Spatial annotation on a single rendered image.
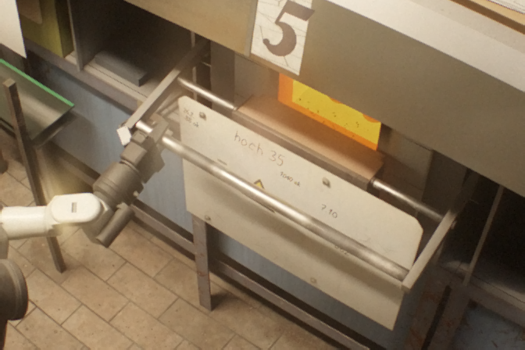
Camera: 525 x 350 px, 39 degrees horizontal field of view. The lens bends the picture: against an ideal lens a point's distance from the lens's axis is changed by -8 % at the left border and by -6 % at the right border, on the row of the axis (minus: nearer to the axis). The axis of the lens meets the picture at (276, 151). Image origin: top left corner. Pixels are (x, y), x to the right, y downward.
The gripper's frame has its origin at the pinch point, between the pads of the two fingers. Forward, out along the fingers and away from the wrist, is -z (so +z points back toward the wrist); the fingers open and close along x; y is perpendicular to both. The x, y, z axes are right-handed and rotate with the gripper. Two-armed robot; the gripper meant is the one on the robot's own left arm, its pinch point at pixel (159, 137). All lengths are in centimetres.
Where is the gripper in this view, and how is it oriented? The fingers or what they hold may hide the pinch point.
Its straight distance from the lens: 166.1
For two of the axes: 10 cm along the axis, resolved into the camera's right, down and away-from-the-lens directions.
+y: -8.1, -4.4, 3.8
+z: -5.7, 7.3, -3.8
